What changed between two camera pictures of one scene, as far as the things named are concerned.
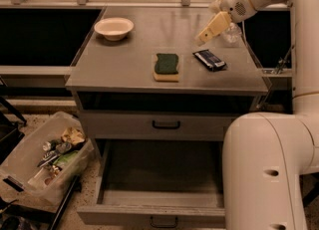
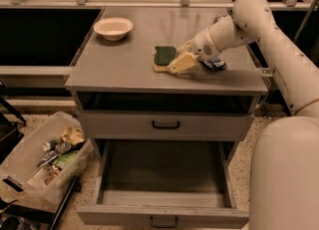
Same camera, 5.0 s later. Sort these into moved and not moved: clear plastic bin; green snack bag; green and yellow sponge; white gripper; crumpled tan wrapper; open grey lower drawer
Moved: green and yellow sponge; white gripper
Not moved: crumpled tan wrapper; clear plastic bin; open grey lower drawer; green snack bag
